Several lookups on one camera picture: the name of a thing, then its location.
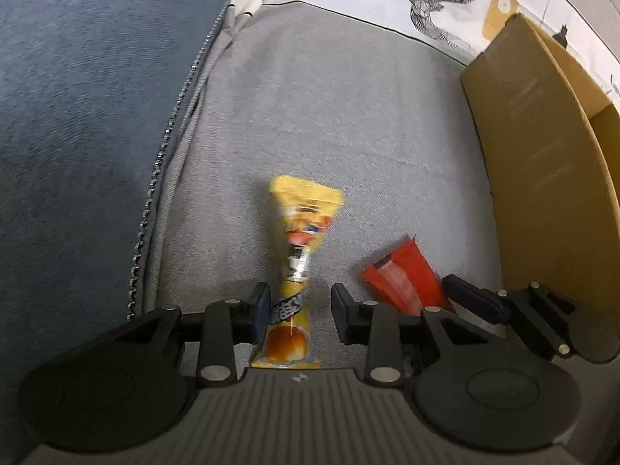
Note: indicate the red snack packet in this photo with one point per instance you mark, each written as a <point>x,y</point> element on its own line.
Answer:
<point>407,271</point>

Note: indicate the cardboard box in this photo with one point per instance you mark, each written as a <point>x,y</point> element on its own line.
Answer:
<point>533,155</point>

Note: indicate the yellow snack packet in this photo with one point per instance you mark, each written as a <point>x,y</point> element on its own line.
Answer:
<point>302,218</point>

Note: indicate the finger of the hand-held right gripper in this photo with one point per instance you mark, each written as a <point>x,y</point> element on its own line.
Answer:
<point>472,298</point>

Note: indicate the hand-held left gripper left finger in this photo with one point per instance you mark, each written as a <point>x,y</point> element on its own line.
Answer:
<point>259,310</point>

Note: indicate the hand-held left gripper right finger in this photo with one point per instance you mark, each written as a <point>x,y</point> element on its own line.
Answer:
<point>341,315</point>

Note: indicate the blue sofa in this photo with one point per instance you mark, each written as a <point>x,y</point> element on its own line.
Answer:
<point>72,106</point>

